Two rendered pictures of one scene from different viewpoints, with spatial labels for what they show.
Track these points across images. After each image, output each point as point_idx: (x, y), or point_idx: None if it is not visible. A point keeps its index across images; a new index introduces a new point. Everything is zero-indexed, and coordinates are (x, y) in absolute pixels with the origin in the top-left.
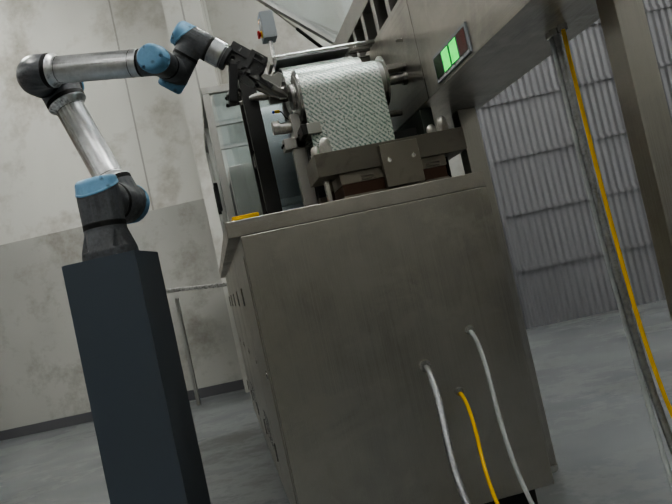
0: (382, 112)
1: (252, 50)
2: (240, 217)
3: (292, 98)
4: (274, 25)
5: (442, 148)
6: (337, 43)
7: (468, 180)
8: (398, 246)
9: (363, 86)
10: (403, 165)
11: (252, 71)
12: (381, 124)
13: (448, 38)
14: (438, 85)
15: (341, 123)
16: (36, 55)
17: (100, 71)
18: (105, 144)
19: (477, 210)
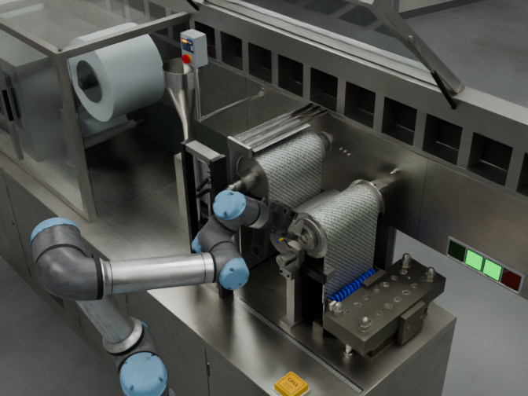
0: (371, 240)
1: (289, 210)
2: (296, 394)
3: (313, 247)
4: (207, 53)
5: (432, 298)
6: (221, 18)
7: (449, 327)
8: (403, 389)
9: (365, 225)
10: (413, 326)
11: (286, 230)
12: (368, 251)
13: (486, 253)
14: (442, 251)
15: (345, 261)
16: (88, 274)
17: (170, 287)
18: (119, 305)
19: (446, 342)
